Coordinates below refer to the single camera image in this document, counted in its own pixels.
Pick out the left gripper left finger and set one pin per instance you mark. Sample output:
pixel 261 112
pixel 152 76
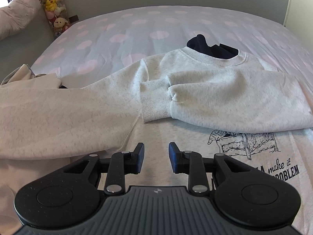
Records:
pixel 74 193

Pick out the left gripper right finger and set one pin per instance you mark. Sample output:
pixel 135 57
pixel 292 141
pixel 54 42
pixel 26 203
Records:
pixel 241 193

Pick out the light grey printed sweatshirt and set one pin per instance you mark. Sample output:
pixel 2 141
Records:
pixel 242 107

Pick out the cream white garment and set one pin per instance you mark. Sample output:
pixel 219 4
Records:
pixel 24 77

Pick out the pink polka dot bedsheet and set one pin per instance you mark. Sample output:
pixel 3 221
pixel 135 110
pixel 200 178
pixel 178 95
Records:
pixel 97 47

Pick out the dark navy garment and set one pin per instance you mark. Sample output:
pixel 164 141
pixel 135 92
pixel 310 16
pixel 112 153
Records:
pixel 222 51

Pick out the white room door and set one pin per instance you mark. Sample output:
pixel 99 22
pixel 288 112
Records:
pixel 298 17

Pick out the pink rolled duvet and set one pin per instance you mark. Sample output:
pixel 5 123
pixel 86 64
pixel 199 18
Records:
pixel 17 15

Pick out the plush toy storage tube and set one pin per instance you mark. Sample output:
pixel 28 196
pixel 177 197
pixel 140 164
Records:
pixel 56 14

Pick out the black wall socket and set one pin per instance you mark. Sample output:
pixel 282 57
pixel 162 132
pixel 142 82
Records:
pixel 73 19

